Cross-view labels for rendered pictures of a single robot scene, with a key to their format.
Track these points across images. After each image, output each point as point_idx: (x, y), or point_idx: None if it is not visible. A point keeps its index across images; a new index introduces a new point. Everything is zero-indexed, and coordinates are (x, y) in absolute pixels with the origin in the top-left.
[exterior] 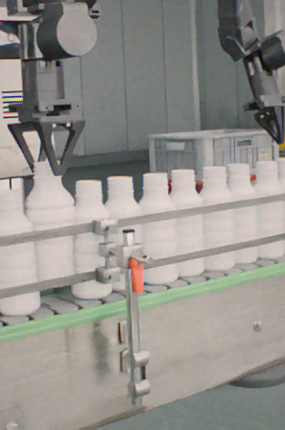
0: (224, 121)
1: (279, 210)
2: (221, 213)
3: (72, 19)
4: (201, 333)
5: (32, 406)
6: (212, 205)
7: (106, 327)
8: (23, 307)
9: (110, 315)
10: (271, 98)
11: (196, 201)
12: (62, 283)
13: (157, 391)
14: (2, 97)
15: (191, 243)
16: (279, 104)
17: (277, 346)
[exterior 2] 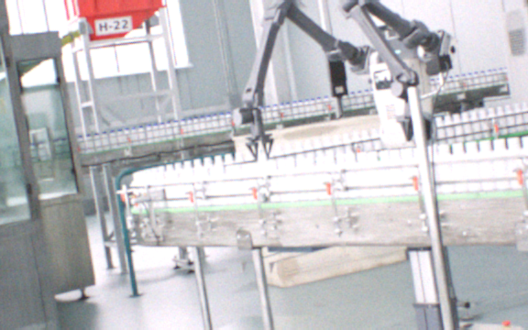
0: None
1: (326, 178)
2: (304, 176)
3: (236, 115)
4: (296, 222)
5: (252, 232)
6: (299, 173)
7: (268, 211)
8: (253, 200)
9: (268, 207)
10: (399, 116)
11: (297, 170)
12: (259, 194)
13: (285, 239)
14: (388, 108)
15: (298, 187)
16: (402, 119)
17: (326, 237)
